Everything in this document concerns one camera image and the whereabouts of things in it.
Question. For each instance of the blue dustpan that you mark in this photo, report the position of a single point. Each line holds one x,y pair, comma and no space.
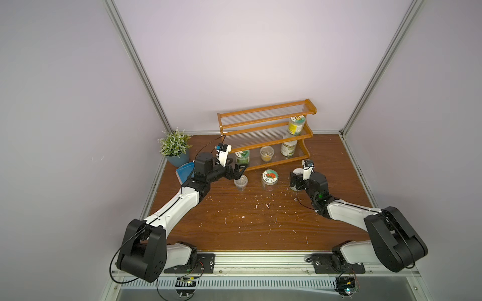
185,171

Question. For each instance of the wooden three-tier shelf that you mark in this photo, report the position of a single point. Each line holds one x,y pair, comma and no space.
253,129

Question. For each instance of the small clear seed cup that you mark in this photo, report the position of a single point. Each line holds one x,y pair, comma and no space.
241,183

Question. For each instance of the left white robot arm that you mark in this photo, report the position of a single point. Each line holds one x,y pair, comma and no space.
144,252

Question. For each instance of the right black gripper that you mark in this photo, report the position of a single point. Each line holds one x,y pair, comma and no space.
298,180

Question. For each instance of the small yellow seed cup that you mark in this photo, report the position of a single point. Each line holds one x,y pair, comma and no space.
267,153

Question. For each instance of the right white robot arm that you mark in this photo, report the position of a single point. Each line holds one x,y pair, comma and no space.
392,242

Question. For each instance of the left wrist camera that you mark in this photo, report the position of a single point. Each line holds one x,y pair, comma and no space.
222,153

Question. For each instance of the sunflower lid jar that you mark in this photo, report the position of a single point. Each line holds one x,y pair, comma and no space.
296,124

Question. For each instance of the left controller board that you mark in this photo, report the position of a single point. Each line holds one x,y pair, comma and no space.
185,287

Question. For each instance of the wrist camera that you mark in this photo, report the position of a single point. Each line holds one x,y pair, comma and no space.
222,153
308,167

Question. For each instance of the strawberry lid jar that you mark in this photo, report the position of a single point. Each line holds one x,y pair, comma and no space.
269,179

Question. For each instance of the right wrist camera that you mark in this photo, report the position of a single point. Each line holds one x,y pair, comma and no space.
308,167

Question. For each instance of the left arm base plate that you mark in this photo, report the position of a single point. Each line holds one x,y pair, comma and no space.
199,263

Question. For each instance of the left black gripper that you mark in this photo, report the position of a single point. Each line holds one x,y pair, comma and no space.
233,174

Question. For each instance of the right controller board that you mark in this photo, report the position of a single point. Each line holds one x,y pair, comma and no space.
346,286

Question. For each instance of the potted green plant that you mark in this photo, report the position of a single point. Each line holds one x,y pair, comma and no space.
175,147

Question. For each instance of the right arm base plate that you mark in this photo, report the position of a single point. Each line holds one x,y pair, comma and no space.
325,263

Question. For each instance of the green leaf lid jar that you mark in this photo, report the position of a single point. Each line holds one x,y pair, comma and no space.
242,157

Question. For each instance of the aluminium front rail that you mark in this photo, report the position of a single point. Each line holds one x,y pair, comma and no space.
268,270

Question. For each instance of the controller board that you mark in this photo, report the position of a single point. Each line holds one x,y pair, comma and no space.
185,287
346,286

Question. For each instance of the white lid jar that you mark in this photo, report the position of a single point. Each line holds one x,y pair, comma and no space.
298,172

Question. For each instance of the green label white-lid jar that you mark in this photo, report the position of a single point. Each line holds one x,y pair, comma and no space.
288,148

